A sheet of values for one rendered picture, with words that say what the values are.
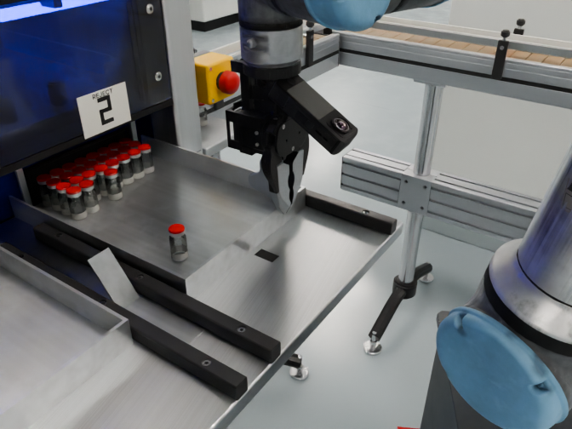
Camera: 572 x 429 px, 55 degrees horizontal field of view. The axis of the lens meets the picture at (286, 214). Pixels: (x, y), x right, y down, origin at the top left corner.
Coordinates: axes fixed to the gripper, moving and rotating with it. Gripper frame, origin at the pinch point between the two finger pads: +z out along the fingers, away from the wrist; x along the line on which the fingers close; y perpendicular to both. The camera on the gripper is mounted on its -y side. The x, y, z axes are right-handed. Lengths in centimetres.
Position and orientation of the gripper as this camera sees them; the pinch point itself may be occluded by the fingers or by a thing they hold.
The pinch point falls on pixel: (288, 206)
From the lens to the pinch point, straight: 75.9
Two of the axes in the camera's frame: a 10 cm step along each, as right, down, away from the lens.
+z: 0.2, 8.5, 5.3
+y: -8.2, -2.9, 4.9
